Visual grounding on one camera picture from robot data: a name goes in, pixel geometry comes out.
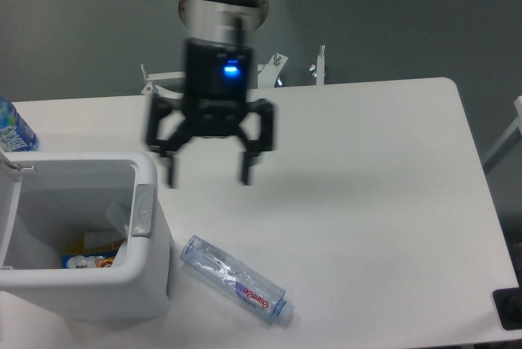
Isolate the white mounting bracket frame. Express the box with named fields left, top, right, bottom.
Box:
left=140, top=53, right=289, bottom=98

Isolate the blue labelled bottle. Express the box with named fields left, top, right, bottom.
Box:
left=1, top=98, right=39, bottom=152

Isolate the white open trash can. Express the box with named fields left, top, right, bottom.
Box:
left=1, top=152, right=171, bottom=320

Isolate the clear plastic water bottle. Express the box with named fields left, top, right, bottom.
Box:
left=179, top=235, right=294, bottom=326

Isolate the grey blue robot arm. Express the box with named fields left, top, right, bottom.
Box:
left=144, top=0, right=276, bottom=188

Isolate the yellow snack package in bin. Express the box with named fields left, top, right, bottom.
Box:
left=61, top=230, right=126, bottom=269

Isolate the black table clamp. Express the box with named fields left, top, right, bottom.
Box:
left=493, top=287, right=521, bottom=331

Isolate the white bracket post with bolt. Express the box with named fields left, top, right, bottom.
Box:
left=308, top=44, right=328, bottom=86

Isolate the white frame at right edge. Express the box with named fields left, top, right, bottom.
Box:
left=482, top=96, right=521, bottom=175

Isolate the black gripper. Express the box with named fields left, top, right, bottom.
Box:
left=144, top=38, right=276, bottom=188

